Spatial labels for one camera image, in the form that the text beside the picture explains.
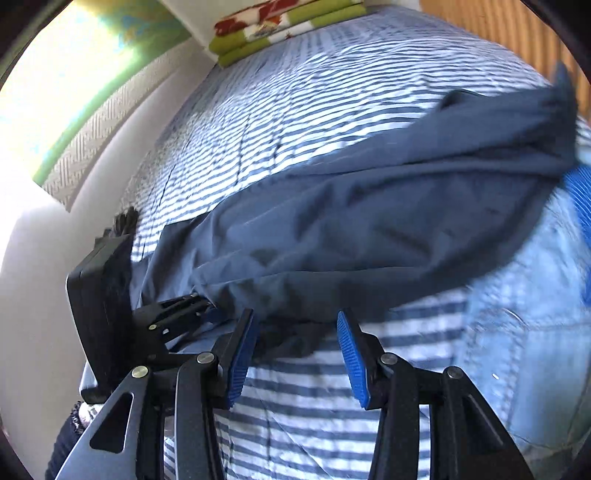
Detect dark blue-grey pants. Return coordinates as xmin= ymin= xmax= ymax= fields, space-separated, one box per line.
xmin=131 ymin=61 xmax=581 ymax=366

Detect wooden slatted bed frame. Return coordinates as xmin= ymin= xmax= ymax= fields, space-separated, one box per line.
xmin=419 ymin=0 xmax=571 ymax=90

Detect light blue denim garment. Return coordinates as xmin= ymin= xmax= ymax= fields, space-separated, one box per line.
xmin=461 ymin=138 xmax=591 ymax=464

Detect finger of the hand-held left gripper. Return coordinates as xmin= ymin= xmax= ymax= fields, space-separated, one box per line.
xmin=139 ymin=294 xmax=211 ymax=329
xmin=152 ymin=307 xmax=228 ymax=360

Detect red white folded blanket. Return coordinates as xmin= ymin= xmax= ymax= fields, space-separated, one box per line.
xmin=214 ymin=0 xmax=326 ymax=36

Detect bright blue striped shirt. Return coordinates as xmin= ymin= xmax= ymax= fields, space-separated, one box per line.
xmin=560 ymin=165 xmax=591 ymax=241

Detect white textured wall panel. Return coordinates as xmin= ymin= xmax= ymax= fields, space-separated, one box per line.
xmin=41 ymin=44 xmax=218 ymax=214

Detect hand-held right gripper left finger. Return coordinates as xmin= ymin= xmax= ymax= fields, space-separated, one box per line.
xmin=67 ymin=308 xmax=260 ymax=480

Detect dark grey garment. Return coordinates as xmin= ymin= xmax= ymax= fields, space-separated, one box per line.
xmin=110 ymin=205 xmax=140 ymax=241

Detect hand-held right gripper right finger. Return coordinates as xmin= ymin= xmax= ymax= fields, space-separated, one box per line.
xmin=336 ymin=308 xmax=528 ymax=480

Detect wall poster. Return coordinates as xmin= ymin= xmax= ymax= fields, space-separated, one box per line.
xmin=0 ymin=0 xmax=192 ymax=185

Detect blue white striped bedspread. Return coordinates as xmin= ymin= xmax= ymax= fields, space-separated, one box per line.
xmin=78 ymin=0 xmax=555 ymax=480

